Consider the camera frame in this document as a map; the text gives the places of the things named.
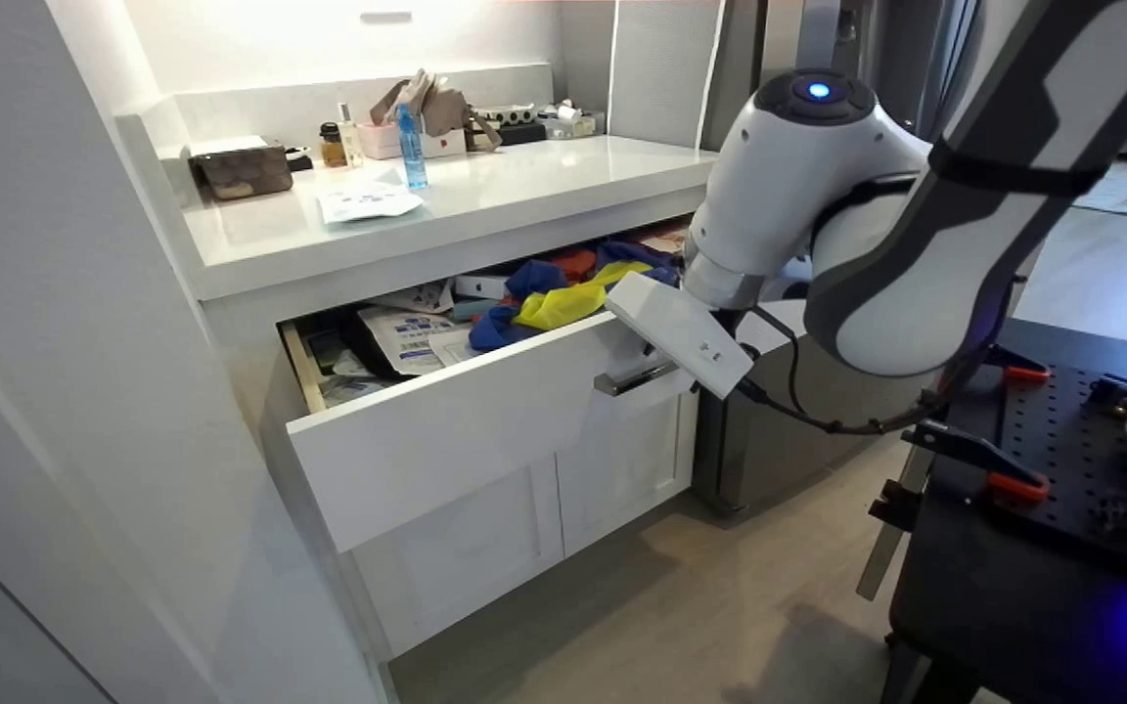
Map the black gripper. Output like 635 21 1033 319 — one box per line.
624 351 697 394

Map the white drawer with metal handle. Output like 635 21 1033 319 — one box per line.
275 218 711 561

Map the black drawer item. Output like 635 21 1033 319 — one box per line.
295 309 401 401

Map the narrow white lower cabinet door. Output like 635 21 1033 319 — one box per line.
547 386 702 561

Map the yellow cloth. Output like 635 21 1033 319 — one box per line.
514 259 658 338

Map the dark blue cloth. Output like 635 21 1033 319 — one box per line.
590 233 689 295

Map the stainless steel refrigerator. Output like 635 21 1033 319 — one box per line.
689 0 990 521

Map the red cloth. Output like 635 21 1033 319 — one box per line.
547 244 602 287

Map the small white countertop item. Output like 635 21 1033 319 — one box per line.
547 95 602 142

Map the black countertop item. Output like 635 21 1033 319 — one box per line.
489 108 552 149

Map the wide white lower cabinet door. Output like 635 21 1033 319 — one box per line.
341 456 568 662

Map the blue plastic bottle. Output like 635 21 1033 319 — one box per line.
392 98 429 197

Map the white printed paper sheet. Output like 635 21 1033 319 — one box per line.
309 175 428 229

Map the small amber bottle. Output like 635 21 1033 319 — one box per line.
315 119 349 172

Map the black perforated robot table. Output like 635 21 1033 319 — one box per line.
875 309 1127 704

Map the small black clamp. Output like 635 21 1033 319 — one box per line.
1088 371 1127 421

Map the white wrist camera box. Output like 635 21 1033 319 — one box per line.
602 271 759 401

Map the black clamp orange handle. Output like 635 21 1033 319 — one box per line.
909 412 1057 510
971 344 1057 394

